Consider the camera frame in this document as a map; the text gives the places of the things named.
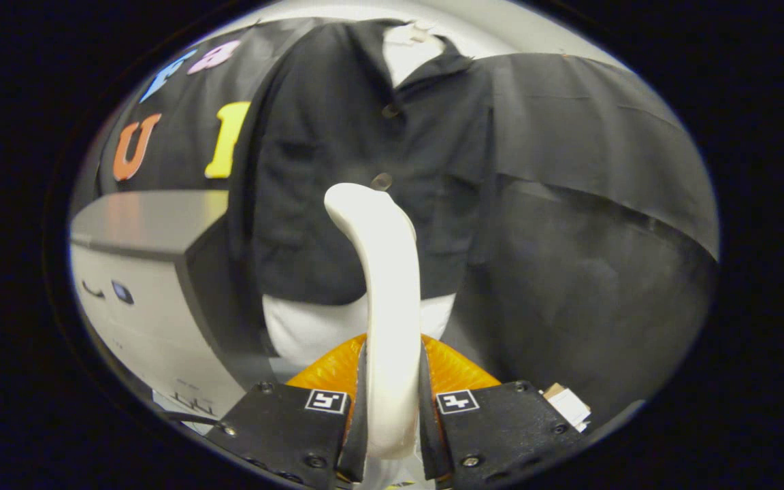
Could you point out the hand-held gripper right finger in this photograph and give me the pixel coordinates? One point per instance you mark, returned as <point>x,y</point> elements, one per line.
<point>501,429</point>

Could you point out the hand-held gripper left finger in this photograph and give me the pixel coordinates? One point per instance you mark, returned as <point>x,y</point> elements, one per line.
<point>283,429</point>

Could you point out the white garment steamer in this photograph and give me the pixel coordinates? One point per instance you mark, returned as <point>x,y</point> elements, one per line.
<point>392,306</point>

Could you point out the black blazer jacket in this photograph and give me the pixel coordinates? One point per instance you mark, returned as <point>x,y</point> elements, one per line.
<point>324,170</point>

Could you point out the cardboard box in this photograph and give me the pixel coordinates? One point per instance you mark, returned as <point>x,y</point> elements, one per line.
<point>569,405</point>

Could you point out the white mannequin torso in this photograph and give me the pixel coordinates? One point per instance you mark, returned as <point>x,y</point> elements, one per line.
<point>310,327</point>

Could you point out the grey cabinet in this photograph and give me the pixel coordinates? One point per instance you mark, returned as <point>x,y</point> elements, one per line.
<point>147,272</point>

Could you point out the black backdrop cloth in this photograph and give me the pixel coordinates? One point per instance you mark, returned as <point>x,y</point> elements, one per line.
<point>603,238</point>

